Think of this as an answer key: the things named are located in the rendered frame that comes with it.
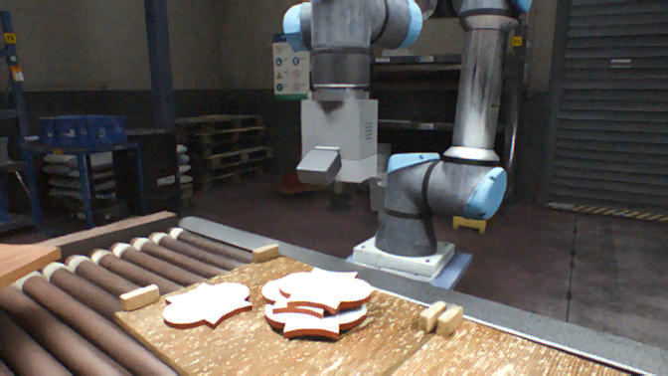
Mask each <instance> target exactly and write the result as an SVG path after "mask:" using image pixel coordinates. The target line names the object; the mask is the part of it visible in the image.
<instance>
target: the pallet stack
mask: <svg viewBox="0 0 668 376"><path fill-rule="evenodd" d="M246 118H252V124H253V125H248V126H244V125H246ZM225 122H228V123H229V124H228V125H222V124H225ZM175 124H181V125H180V128H176V135H178V139H177V145H182V146H184V147H186V148H188V150H187V151H186V152H184V153H182V154H185V155H187V156H188V157H190V160H189V161H188V162H186V164H188V165H190V166H191V169H190V170H188V171H187V172H185V173H182V174H184V175H188V176H190V177H192V178H193V180H191V181H189V182H187V183H192V187H195V186H199V185H200V189H199V191H206V190H212V189H215V188H219V187H223V186H227V185H230V184H235V183H238V182H242V181H246V180H249V179H253V178H256V177H259V176H262V175H263V168H262V167H263V165H261V160H262V159H264V158H267V157H271V156H272V147H263V146H262V137H263V136H265V131H264V130H265V126H263V115H243V114H213V115H202V116H194V117H191V118H181V119H175ZM249 130H253V136H251V135H248V133H249ZM250 139H252V141H251V146H250V145H249V144H246V140H250ZM261 150H262V152H261V154H252V153H251V152H255V151H261ZM249 161H250V164H247V165H245V162H249ZM203 163H204V164H203ZM252 170H253V172H252V176H249V177H245V178H242V179H241V176H240V175H243V174H247V172H249V171H252ZM227 178H228V182H226V183H222V184H219V185H215V186H213V183H212V182H215V181H219V180H223V179H227Z"/></svg>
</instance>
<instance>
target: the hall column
mask: <svg viewBox="0 0 668 376"><path fill-rule="evenodd" d="M144 11H145V22H146V33H147V43H148V54H149V65H150V75H151V86H152V96H153V107H154V118H155V128H170V129H175V141H176V154H177V139H178V138H176V126H175V116H176V113H174V107H175V101H173V99H174V90H173V78H172V68H171V54H170V41H169V29H168V16H167V4H166V0H144ZM177 166H178V179H180V188H181V190H180V195H181V203H182V210H184V209H187V208H190V207H194V206H196V204H193V203H192V202H191V200H189V202H183V200H182V187H181V176H180V164H178V162H177Z"/></svg>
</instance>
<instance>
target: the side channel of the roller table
mask: <svg viewBox="0 0 668 376"><path fill-rule="evenodd" d="M170 228H175V229H176V228H179V225H178V220H177V214H174V213H171V212H167V211H163V212H159V213H155V214H151V215H145V216H141V217H137V218H133V219H129V220H125V222H121V223H117V224H113V225H109V226H104V227H100V228H96V229H91V230H87V231H83V232H79V233H75V234H71V235H67V236H63V237H59V238H55V239H52V240H48V241H44V242H40V243H35V244H30V245H26V246H45V247H61V252H62V257H61V258H60V259H59V260H57V261H55V262H54V263H57V264H62V265H65V262H66V260H67V259H68V258H69V257H71V256H80V257H86V258H87V256H88V254H89V252H90V251H91V250H93V249H106V250H108V251H109V249H110V247H111V246H112V245H113V244H115V243H122V244H128V245H129V242H130V241H131V240H132V239H133V238H136V237H138V238H146V239H148V237H149V236H150V235H151V234H152V233H155V232H157V233H164V234H165V232H166V231H167V230H168V229H170Z"/></svg>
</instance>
